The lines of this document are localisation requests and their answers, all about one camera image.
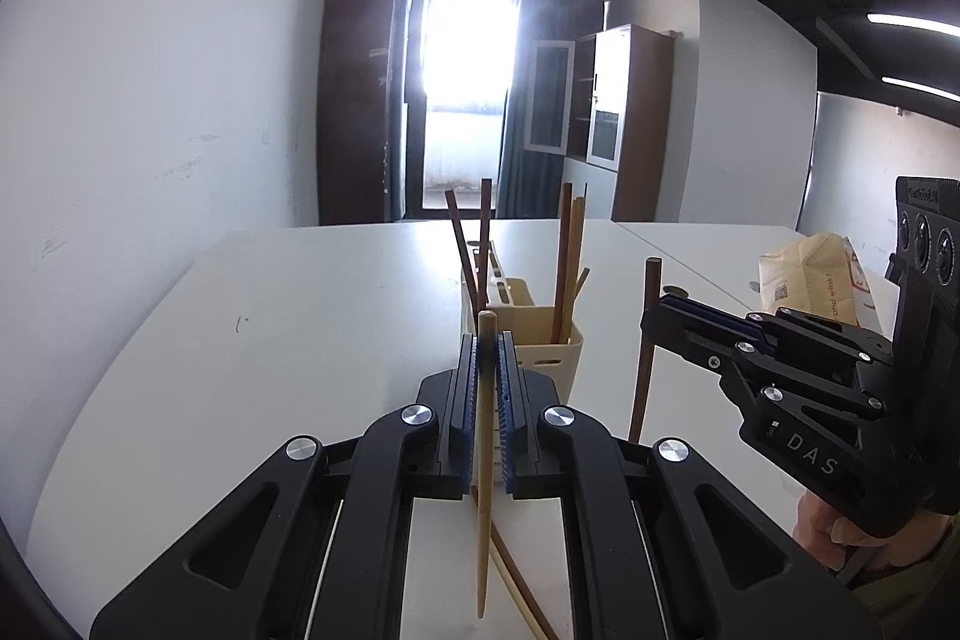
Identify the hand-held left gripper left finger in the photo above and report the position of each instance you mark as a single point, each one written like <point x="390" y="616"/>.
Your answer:
<point x="469" y="430"/>

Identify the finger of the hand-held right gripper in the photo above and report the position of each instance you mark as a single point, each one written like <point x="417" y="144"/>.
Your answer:
<point x="735" y="362"/>
<point x="810" y="329"/>

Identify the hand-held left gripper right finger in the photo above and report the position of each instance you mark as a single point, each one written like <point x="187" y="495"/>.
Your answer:
<point x="504" y="430"/>

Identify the cream plastic utensil holder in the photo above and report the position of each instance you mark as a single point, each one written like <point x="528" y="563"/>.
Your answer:
<point x="551" y="370"/>

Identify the dark wooden chopstick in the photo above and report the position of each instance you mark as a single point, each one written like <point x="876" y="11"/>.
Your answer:
<point x="484" y="235"/>
<point x="525" y="580"/>
<point x="651" y="287"/>
<point x="563" y="250"/>
<point x="459" y="235"/>

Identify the light wooden chopstick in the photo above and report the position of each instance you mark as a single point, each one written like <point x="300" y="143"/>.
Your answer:
<point x="482" y="550"/>
<point x="582" y="286"/>
<point x="575" y="250"/>

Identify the person's right forearm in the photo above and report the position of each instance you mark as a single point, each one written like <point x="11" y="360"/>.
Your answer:
<point x="915" y="584"/>

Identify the person's right hand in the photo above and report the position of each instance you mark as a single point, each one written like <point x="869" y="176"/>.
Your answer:
<point x="821" y="531"/>

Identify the brown paper bag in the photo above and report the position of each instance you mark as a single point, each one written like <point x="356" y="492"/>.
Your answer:
<point x="810" y="280"/>

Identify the wooden cabinet with glass doors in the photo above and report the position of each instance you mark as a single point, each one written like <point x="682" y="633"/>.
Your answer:
<point x="645" y="123"/>

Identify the ceiling light strip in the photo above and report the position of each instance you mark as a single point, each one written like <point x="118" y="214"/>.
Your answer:
<point x="919" y="87"/>
<point x="911" y="24"/>

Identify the dark curtain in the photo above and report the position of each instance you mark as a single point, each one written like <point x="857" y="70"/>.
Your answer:
<point x="517" y="160"/>

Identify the dark wooden cabinet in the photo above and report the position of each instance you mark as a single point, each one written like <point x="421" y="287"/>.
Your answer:
<point x="352" y="108"/>

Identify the glass balcony door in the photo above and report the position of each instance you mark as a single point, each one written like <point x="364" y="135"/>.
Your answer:
<point x="461" y="85"/>

